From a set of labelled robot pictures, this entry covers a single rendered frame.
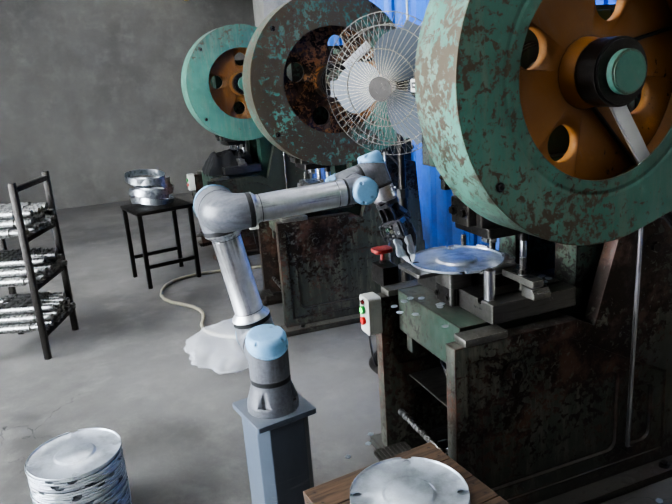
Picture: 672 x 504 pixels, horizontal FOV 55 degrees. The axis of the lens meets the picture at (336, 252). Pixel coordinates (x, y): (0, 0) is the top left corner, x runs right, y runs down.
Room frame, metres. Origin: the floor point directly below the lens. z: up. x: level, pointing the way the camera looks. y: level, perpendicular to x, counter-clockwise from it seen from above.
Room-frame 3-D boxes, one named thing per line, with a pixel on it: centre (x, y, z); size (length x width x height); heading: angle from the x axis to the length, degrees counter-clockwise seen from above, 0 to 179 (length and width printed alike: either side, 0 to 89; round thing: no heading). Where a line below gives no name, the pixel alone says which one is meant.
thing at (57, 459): (1.83, 0.89, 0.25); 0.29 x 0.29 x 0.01
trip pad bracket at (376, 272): (2.17, -0.17, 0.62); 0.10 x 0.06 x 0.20; 20
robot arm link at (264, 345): (1.69, 0.22, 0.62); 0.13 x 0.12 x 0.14; 18
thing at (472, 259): (1.91, -0.37, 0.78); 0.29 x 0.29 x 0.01
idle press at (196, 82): (5.34, 0.45, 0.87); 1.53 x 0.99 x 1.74; 113
